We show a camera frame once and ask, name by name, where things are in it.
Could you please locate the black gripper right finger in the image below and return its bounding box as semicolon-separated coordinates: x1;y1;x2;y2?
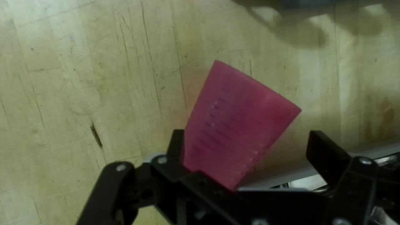
305;129;380;225

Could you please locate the purple plastic cup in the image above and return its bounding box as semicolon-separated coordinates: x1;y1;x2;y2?
181;58;302;192

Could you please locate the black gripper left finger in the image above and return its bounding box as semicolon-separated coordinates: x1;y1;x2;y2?
76;128;260;225

